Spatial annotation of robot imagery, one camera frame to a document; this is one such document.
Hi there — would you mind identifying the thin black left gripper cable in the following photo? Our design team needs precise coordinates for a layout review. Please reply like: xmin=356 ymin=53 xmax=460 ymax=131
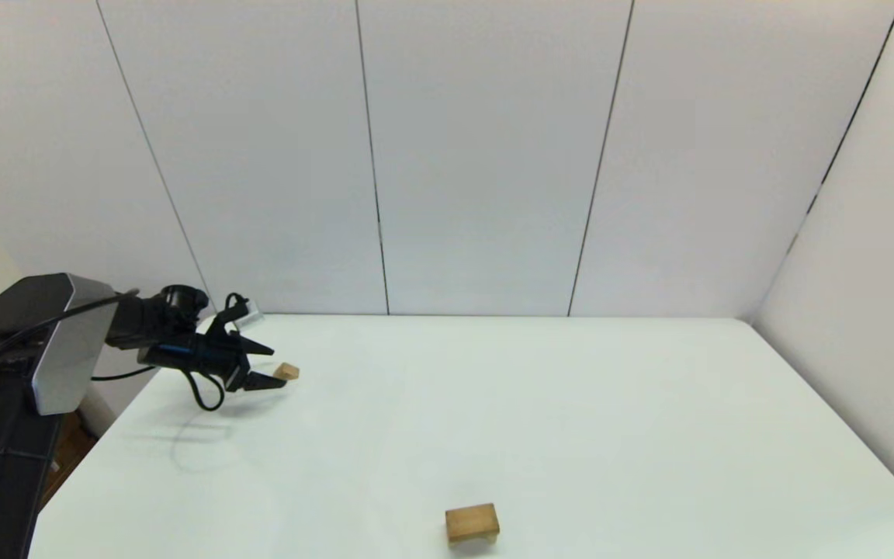
xmin=182 ymin=366 xmax=227 ymax=412

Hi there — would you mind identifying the rectangular wooden building block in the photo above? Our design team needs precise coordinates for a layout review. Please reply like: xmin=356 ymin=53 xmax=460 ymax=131
xmin=445 ymin=502 xmax=500 ymax=541

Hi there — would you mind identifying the cardboard box with white label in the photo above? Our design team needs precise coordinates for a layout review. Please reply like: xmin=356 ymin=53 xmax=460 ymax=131
xmin=42 ymin=410 xmax=99 ymax=502

